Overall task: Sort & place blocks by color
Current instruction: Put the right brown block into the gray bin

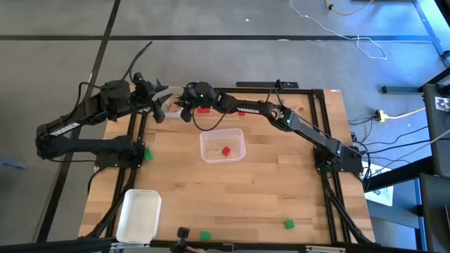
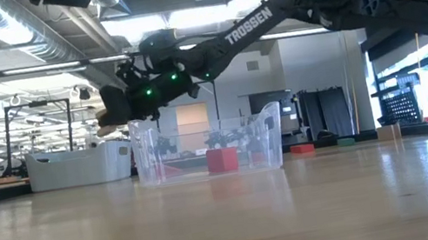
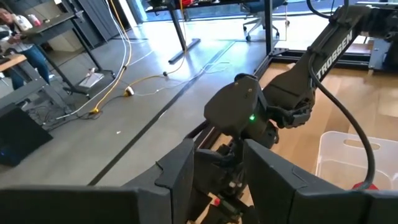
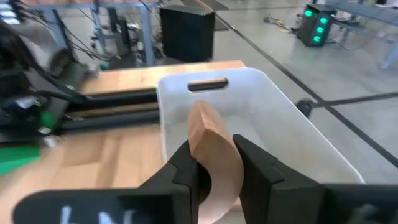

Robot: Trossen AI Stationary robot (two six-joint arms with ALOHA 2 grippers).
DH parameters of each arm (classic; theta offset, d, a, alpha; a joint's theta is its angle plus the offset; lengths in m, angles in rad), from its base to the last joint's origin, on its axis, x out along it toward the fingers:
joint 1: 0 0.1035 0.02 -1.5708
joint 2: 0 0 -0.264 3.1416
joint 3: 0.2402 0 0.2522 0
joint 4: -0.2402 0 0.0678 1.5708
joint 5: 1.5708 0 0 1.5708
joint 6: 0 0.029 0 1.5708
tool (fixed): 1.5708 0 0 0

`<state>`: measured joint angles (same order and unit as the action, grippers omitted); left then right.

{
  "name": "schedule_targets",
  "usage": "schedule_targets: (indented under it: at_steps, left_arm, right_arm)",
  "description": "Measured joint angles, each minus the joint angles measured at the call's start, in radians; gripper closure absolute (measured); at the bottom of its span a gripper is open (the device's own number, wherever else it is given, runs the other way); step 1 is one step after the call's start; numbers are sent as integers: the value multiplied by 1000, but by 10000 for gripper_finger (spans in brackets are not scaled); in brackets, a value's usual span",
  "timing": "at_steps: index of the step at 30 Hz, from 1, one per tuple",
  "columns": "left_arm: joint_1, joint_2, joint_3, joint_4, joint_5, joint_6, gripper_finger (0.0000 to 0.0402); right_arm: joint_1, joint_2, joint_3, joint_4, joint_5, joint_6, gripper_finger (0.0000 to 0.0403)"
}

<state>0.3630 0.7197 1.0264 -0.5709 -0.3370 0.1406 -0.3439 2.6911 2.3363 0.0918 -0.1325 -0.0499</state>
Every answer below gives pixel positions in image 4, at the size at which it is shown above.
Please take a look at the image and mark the natural wood arch block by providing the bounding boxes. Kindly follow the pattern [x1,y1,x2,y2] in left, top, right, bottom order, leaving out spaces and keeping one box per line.
[187,99,245,224]

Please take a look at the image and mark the black caster wheel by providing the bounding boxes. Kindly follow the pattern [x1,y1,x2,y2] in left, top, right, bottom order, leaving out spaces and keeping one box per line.
[294,97,315,119]

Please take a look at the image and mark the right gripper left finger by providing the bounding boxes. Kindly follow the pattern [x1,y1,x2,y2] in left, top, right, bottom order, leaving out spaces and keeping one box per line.
[14,139,200,224]

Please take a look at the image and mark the long green block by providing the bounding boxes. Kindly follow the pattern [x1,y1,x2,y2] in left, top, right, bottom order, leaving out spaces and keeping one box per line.
[0,145,42,177]

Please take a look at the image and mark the blue-grey metal table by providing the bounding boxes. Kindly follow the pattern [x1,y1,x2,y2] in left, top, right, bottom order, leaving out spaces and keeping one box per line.
[27,0,156,67]

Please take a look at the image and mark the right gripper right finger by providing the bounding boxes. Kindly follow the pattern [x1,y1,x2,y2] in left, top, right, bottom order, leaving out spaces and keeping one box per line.
[233,134,398,224]

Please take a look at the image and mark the black cabinet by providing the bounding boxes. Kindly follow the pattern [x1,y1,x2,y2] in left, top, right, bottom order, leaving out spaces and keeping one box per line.
[159,4,216,63]

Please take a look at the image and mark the black aluminium table frame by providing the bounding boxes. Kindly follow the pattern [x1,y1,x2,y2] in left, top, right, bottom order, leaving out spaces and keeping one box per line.
[58,88,160,134]

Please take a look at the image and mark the white plastic bin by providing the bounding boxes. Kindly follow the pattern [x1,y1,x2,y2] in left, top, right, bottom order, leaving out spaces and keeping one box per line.
[156,67,365,224]

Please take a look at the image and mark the floor cable bundle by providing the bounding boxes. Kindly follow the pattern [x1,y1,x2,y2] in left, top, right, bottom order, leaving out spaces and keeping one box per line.
[263,14,300,34]

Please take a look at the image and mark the computer tower green fans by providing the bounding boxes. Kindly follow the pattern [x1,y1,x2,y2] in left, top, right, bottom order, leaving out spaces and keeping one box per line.
[296,2,337,47]

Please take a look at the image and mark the grey table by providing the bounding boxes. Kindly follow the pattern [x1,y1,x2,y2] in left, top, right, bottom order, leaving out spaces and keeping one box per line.
[325,0,398,70]

